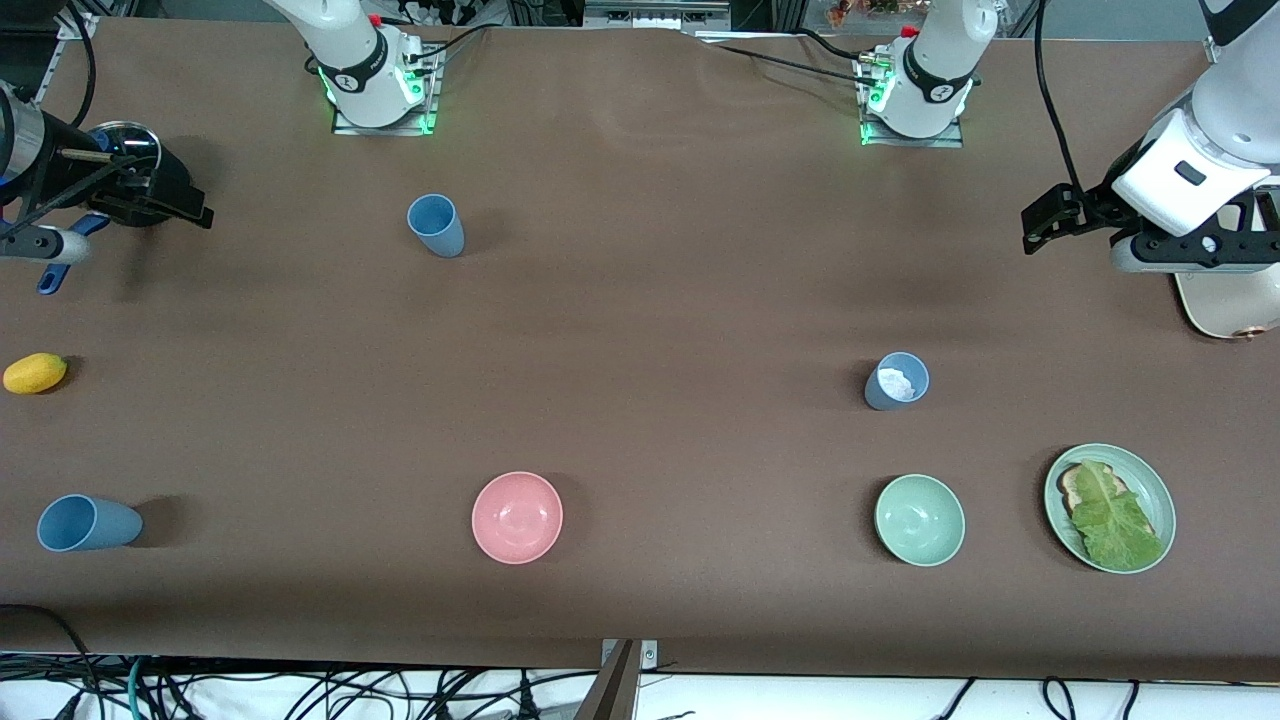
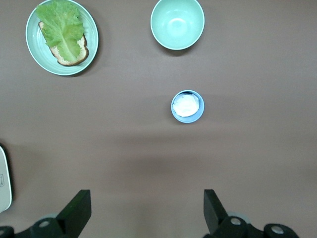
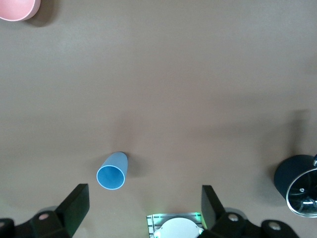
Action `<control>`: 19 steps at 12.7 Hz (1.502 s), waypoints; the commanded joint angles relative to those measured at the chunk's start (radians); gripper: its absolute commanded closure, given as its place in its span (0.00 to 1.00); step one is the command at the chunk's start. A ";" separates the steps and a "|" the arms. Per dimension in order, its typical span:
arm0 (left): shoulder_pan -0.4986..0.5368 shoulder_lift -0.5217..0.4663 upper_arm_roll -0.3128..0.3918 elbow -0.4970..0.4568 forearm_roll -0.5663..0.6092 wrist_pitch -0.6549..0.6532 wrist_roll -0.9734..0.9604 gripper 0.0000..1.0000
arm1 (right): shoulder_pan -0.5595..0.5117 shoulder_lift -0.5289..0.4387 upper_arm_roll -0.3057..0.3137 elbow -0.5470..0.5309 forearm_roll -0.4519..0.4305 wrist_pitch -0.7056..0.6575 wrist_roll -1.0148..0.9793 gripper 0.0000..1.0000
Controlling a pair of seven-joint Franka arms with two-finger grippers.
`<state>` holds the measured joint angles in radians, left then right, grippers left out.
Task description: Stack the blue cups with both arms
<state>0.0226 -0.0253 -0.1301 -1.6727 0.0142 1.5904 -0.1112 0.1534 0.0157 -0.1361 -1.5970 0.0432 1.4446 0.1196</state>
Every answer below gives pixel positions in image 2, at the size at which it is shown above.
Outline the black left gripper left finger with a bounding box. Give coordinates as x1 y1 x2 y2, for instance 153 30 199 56
0 189 92 238

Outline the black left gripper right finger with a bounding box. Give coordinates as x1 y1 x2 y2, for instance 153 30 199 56
203 189 302 238

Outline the blue cup with paper wad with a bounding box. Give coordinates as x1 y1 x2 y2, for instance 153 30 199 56
170 90 205 124

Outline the cream toaster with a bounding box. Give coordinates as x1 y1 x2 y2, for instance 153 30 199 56
0 143 13 214

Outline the brown table cover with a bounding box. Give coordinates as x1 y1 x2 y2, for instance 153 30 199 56
0 0 317 238

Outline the white crumpled paper wad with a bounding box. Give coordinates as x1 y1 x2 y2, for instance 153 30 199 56
172 92 200 118

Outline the bread slice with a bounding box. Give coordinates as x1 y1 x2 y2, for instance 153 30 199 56
38 21 90 67

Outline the mint green plate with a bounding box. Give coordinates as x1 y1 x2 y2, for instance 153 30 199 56
25 0 99 76

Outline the green lettuce leaf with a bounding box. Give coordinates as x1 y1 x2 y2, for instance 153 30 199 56
36 0 85 62

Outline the mint green bowl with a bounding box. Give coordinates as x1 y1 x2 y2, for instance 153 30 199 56
150 0 206 51

